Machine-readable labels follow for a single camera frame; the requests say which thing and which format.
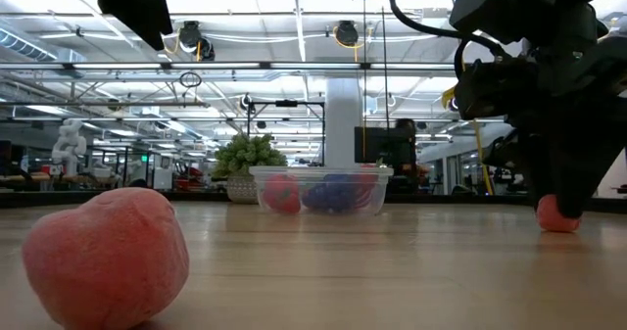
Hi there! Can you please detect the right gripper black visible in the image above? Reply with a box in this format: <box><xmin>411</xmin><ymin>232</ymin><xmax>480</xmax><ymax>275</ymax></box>
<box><xmin>508</xmin><ymin>21</ymin><xmax>627</xmax><ymax>219</ymax></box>

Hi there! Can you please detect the pink toy peach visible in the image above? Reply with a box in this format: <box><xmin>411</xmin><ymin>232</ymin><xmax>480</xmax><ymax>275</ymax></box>
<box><xmin>21</xmin><ymin>186</ymin><xmax>191</xmax><ymax>330</ymax></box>
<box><xmin>535</xmin><ymin>194</ymin><xmax>583</xmax><ymax>234</ymax></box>

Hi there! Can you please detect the large red toy fruit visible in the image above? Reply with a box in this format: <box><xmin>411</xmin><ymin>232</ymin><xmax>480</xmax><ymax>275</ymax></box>
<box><xmin>263</xmin><ymin>173</ymin><xmax>302</xmax><ymax>215</ymax></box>

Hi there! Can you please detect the dark blue toy berry cluster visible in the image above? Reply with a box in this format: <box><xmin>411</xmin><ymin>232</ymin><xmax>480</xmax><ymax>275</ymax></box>
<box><xmin>300</xmin><ymin>173</ymin><xmax>362</xmax><ymax>214</ymax></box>

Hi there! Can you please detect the clear plastic tupperware container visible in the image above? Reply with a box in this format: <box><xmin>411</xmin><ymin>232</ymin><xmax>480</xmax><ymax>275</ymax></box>
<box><xmin>248</xmin><ymin>165</ymin><xmax>395</xmax><ymax>218</ymax></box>

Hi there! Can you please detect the white robot figure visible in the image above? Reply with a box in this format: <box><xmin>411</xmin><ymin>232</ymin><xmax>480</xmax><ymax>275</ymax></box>
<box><xmin>51</xmin><ymin>118</ymin><xmax>88</xmax><ymax>177</ymax></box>

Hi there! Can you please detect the person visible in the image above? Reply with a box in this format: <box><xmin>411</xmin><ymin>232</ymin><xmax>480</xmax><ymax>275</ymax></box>
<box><xmin>386</xmin><ymin>118</ymin><xmax>427</xmax><ymax>194</ymax></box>

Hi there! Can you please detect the green potted plant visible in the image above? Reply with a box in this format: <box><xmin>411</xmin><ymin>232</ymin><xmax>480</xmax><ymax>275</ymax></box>
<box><xmin>211</xmin><ymin>132</ymin><xmax>289</xmax><ymax>205</ymax></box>

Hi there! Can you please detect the black background monitor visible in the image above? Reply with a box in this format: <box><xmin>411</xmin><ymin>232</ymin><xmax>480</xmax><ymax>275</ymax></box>
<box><xmin>354</xmin><ymin>126</ymin><xmax>399</xmax><ymax>165</ymax></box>

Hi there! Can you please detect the white building column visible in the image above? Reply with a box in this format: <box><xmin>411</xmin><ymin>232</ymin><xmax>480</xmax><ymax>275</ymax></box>
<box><xmin>323</xmin><ymin>77</ymin><xmax>364</xmax><ymax>169</ymax></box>

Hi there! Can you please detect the ceiling cable reel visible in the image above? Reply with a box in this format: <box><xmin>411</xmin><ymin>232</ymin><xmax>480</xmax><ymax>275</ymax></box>
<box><xmin>334</xmin><ymin>20</ymin><xmax>361</xmax><ymax>48</ymax></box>
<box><xmin>176</xmin><ymin>20</ymin><xmax>217</xmax><ymax>62</ymax></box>

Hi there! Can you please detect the yellow cable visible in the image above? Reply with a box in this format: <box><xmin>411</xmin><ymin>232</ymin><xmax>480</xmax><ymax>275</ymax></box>
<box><xmin>470</xmin><ymin>118</ymin><xmax>495</xmax><ymax>197</ymax></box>

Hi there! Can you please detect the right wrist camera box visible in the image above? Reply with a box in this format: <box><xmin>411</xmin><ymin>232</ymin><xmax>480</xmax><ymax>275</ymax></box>
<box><xmin>453</xmin><ymin>58</ymin><xmax>540</xmax><ymax>121</ymax></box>

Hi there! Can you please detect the yellow cable tag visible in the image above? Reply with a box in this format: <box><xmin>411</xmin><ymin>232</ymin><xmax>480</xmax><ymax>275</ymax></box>
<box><xmin>440</xmin><ymin>85</ymin><xmax>458</xmax><ymax>111</ymax></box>

